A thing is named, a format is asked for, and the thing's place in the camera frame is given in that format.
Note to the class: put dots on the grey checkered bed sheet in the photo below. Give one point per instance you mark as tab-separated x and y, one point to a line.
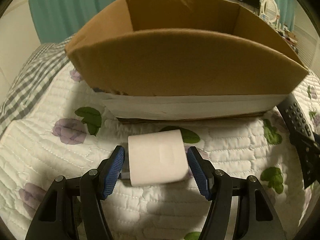
32	81

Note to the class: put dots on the white floral quilt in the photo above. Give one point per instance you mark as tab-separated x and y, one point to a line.
70	131

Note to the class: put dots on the black remote control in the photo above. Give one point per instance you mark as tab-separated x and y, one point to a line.
294	117

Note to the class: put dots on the white rectangular charger box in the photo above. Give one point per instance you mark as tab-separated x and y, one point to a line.
157	158

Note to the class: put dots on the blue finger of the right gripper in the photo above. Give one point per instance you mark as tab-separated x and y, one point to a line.
308	152

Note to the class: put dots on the right green curtain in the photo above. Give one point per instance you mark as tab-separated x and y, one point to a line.
287	13

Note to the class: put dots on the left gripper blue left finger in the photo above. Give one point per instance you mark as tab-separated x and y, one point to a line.
55	216

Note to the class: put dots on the brown cardboard box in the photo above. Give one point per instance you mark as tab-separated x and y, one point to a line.
184	60

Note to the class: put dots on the white louvered wardrobe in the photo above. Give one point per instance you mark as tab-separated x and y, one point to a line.
306	36

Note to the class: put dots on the oval white vanity mirror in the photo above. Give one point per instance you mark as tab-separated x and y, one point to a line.
269	11

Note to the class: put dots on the white dressing table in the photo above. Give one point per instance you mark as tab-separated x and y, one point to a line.
288	36

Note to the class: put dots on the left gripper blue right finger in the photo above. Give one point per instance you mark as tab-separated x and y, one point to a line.
256	217

